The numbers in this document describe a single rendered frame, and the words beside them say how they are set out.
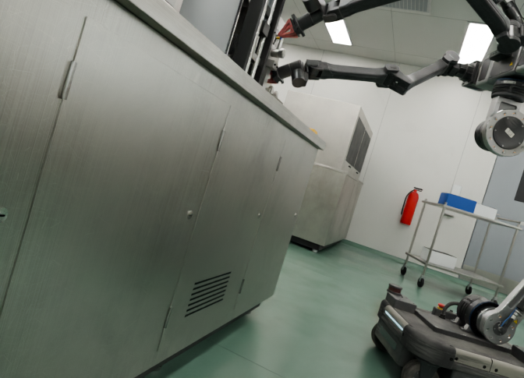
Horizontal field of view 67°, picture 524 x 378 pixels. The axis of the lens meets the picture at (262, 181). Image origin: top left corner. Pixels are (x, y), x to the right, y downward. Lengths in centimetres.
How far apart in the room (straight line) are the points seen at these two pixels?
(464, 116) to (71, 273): 591
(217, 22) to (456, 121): 506
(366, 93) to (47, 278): 594
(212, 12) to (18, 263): 116
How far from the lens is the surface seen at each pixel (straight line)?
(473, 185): 618
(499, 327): 203
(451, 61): 225
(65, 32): 64
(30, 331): 77
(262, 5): 143
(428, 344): 178
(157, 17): 73
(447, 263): 479
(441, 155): 618
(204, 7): 162
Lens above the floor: 68
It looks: 1 degrees down
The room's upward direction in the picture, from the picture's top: 17 degrees clockwise
